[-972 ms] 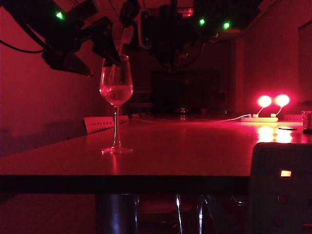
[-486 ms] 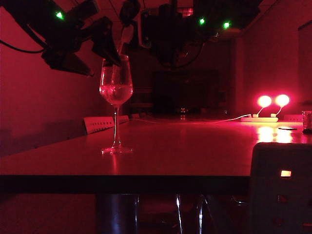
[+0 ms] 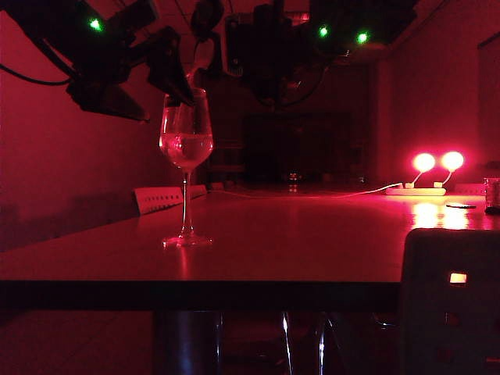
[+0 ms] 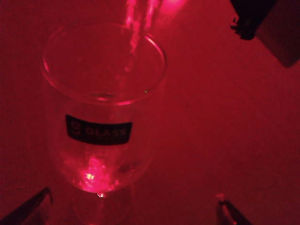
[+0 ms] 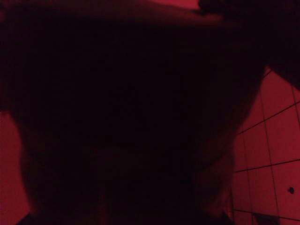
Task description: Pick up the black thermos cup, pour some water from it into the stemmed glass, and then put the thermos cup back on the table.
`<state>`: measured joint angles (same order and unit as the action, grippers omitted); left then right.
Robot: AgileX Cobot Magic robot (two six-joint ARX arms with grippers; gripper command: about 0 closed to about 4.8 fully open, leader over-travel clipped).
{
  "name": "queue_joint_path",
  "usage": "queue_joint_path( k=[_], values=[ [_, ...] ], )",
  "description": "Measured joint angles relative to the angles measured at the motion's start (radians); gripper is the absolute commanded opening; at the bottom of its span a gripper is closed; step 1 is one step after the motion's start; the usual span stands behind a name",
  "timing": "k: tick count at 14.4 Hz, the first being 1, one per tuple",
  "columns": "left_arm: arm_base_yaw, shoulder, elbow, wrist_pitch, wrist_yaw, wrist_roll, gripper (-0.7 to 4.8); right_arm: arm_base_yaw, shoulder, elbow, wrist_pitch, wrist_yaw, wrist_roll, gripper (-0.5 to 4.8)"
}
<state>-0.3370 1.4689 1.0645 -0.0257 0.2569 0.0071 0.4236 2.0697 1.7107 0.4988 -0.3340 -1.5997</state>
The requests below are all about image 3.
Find white power cable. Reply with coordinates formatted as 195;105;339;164
206;181;404;200

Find white power strip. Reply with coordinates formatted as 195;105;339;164
384;187;447;197

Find clear glass jar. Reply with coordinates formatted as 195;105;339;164
483;177;500;216

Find clear stemmed wine glass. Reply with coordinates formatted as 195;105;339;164
159;87;215;248

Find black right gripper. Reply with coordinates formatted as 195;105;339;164
249;0;331;109

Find dark table leg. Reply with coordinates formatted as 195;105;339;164
151;309;223;375

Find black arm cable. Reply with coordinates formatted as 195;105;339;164
0;62;73;88

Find round glowing USB lamp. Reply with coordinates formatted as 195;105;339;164
433;150;466;189
404;152;437;189

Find black thermos cup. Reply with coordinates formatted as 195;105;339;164
190;0;259;80

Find framed wall board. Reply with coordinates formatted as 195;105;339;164
476;35;500;169

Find chrome chair leg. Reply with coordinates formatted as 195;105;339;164
280;311;295;375
315;311;334;375

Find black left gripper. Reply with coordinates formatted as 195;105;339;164
65;26;197;123

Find large white slotted chair back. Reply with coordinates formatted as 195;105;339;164
132;187;184;216

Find dark box with indicator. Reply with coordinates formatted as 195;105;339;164
398;228;500;375

